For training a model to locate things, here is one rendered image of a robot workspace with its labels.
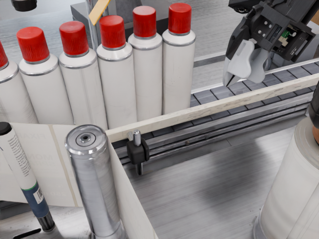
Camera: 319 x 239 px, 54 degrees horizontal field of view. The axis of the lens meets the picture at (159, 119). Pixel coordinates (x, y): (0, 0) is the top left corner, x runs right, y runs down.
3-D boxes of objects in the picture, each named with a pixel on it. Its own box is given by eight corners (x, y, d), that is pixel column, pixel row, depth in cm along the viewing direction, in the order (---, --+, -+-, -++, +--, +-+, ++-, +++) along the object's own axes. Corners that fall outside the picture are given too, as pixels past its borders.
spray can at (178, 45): (168, 126, 56) (172, 17, 42) (156, 109, 60) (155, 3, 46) (194, 118, 58) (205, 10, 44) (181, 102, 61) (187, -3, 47)
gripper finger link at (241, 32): (223, 58, 53) (255, 9, 49) (219, 53, 54) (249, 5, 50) (242, 64, 56) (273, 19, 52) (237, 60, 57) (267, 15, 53)
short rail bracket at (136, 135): (134, 189, 52) (129, 140, 44) (128, 176, 54) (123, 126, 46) (152, 183, 53) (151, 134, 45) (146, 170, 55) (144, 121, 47)
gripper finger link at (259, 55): (239, 100, 55) (272, 55, 51) (221, 82, 59) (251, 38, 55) (250, 104, 57) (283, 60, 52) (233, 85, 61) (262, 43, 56)
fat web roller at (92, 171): (95, 260, 39) (63, 163, 26) (87, 227, 42) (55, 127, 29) (130, 246, 40) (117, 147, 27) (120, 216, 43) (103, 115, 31)
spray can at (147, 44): (134, 129, 56) (126, 19, 42) (133, 109, 60) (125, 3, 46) (163, 126, 56) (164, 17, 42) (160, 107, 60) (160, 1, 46)
